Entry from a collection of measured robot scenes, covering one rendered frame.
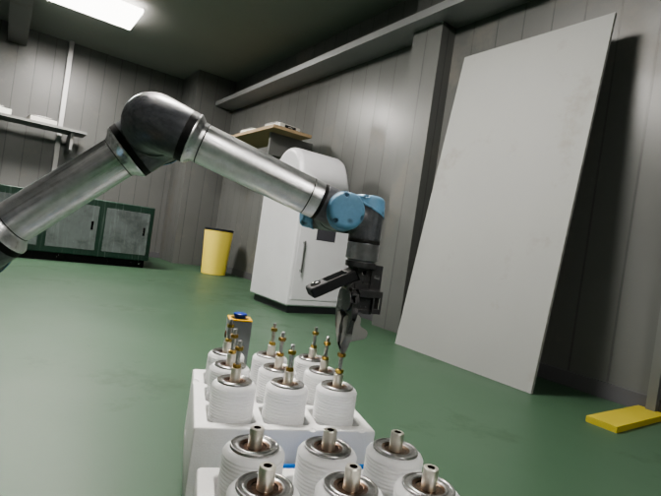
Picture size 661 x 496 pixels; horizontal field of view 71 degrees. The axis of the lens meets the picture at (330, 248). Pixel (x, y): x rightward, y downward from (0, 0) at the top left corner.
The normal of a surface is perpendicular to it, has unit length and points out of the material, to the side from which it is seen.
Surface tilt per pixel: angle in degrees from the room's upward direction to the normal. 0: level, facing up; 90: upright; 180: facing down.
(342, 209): 90
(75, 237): 90
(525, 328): 82
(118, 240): 90
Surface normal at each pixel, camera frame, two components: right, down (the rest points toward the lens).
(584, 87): -0.78, -0.25
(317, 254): 0.58, 0.09
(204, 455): 0.29, 0.05
